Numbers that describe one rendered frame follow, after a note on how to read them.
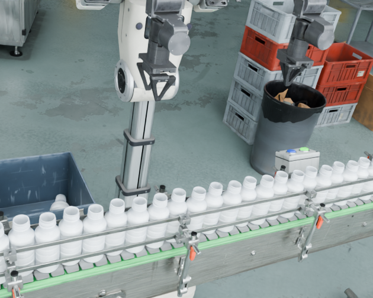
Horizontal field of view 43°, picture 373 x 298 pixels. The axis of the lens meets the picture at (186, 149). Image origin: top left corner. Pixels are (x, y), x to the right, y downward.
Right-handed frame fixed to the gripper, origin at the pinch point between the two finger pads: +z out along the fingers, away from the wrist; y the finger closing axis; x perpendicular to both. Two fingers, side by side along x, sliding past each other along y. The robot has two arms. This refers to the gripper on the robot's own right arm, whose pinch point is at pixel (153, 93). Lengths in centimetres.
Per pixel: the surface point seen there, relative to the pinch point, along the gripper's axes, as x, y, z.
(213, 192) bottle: 15.4, 15.0, 25.0
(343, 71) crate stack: 266, -168, 82
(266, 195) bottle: 33.5, 17.4, 28.1
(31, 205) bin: -23, -42, 66
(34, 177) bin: -22, -43, 54
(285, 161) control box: 55, 0, 31
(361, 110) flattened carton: 313, -170, 126
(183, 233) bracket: 4.5, 20.2, 32.9
